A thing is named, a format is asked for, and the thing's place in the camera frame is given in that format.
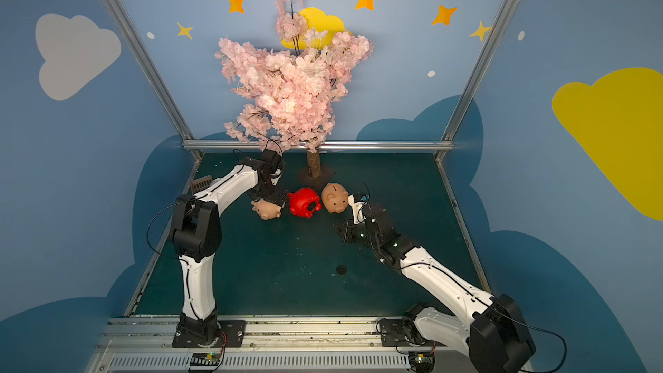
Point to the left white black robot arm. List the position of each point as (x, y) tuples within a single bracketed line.
[(196, 234)]

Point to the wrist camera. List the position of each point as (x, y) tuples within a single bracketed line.
[(271, 166), (357, 202)]

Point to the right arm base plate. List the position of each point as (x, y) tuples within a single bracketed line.
[(401, 333)]

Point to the aluminium mounting rail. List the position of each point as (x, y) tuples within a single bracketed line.
[(270, 344)]

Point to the pink cherry blossom tree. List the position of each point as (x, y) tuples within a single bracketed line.
[(291, 93)]

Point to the pink piggy bank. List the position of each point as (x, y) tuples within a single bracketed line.
[(335, 198), (266, 210)]

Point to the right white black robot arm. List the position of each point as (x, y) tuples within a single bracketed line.
[(489, 330)]

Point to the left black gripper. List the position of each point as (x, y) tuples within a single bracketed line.
[(276, 195)]

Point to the left controller board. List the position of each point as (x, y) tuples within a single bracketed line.
[(205, 362)]

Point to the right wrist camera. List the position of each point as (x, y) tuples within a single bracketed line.
[(357, 202)]

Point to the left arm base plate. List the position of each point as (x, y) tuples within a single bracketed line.
[(233, 332)]

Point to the brown toy scoop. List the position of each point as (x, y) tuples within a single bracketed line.
[(200, 184)]

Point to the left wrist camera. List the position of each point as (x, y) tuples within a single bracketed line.
[(271, 166)]

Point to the right controller board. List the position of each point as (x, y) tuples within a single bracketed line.
[(420, 362)]

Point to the red piggy bank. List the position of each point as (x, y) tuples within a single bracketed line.
[(304, 203)]

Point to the controller board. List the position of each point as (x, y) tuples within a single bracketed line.
[(205, 362), (420, 362)]

